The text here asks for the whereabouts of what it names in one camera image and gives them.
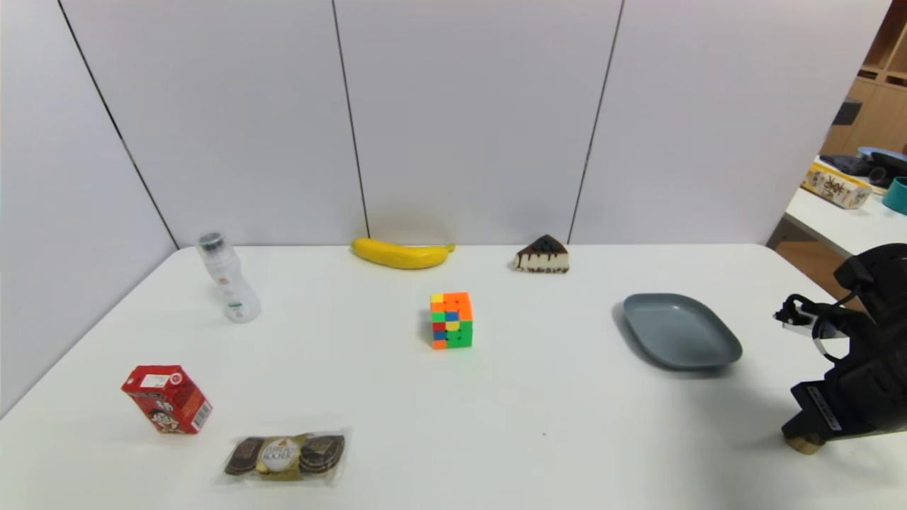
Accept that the grey dish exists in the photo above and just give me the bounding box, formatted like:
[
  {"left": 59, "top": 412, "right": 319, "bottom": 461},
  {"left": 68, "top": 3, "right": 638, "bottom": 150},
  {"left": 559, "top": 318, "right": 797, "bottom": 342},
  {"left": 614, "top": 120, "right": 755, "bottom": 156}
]
[{"left": 622, "top": 293, "right": 743, "bottom": 371}]

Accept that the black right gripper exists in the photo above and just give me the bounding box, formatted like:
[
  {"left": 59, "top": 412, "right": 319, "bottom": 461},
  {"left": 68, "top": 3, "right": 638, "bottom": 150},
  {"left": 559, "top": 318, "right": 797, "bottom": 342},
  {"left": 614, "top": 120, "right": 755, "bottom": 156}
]
[{"left": 781, "top": 358, "right": 889, "bottom": 446}]

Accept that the wooden shelf unit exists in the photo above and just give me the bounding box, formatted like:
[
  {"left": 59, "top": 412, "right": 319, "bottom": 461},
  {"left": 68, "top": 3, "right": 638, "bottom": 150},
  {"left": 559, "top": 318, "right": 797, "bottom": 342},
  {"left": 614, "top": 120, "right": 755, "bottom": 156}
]
[{"left": 821, "top": 0, "right": 907, "bottom": 158}]

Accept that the clear plastic bottle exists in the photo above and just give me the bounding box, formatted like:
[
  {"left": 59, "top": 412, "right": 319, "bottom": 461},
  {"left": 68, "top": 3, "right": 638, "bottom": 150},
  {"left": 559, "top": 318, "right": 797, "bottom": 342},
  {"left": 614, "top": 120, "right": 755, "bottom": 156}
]
[{"left": 196, "top": 231, "right": 261, "bottom": 324}]

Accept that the white side table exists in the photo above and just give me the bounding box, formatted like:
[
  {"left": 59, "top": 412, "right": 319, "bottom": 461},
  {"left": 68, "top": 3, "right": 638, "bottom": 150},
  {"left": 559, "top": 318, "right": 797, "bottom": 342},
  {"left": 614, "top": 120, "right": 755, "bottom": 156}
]
[{"left": 765, "top": 156, "right": 907, "bottom": 298}]

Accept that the yellow printed box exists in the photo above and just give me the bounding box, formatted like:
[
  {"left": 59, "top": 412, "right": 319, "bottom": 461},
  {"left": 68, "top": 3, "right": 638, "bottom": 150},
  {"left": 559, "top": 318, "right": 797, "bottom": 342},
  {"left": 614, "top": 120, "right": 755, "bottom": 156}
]
[{"left": 801, "top": 161, "right": 873, "bottom": 210}]

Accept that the yellow banana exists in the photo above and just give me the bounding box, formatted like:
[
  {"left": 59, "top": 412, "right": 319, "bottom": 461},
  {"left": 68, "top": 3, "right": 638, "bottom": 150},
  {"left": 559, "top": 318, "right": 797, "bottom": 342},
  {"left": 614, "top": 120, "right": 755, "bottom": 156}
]
[{"left": 351, "top": 237, "right": 456, "bottom": 271}]

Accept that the chocolate balls clear pack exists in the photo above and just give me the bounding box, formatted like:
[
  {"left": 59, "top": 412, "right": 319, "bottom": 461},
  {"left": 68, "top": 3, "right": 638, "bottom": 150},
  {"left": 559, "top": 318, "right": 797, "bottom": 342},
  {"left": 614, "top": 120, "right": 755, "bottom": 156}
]
[{"left": 216, "top": 427, "right": 351, "bottom": 487}]

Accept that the teal cup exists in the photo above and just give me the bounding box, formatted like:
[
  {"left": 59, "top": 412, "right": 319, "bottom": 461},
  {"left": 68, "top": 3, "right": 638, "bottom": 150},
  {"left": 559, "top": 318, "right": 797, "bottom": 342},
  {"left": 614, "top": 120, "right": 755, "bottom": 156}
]
[{"left": 882, "top": 177, "right": 907, "bottom": 216}]

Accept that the red milk carton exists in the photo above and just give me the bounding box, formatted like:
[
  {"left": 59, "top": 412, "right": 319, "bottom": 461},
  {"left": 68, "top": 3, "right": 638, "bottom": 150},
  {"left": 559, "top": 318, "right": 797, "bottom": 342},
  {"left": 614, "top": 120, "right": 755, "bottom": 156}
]
[{"left": 121, "top": 365, "right": 213, "bottom": 435}]

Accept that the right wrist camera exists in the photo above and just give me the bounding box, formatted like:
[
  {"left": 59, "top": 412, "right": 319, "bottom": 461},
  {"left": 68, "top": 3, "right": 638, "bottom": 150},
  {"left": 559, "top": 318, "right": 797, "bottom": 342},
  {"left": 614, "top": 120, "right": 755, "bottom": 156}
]
[{"left": 774, "top": 293, "right": 855, "bottom": 358}]

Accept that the dark cloth pile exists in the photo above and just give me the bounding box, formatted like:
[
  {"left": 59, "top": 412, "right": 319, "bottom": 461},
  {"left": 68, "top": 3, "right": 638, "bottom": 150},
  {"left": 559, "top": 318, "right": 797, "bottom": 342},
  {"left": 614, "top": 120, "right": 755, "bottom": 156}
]
[{"left": 818, "top": 152, "right": 907, "bottom": 189}]

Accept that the chocolate cake slice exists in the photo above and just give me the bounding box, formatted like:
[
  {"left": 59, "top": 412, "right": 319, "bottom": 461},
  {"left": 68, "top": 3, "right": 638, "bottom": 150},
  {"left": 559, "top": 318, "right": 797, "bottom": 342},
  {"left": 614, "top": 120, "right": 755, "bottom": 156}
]
[{"left": 513, "top": 234, "right": 570, "bottom": 274}]

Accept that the colourful puzzle cube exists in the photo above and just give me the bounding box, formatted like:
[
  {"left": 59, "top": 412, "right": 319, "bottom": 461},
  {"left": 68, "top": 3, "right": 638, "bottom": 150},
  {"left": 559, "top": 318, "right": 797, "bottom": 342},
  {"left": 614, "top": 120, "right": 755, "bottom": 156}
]
[{"left": 429, "top": 291, "right": 474, "bottom": 350}]

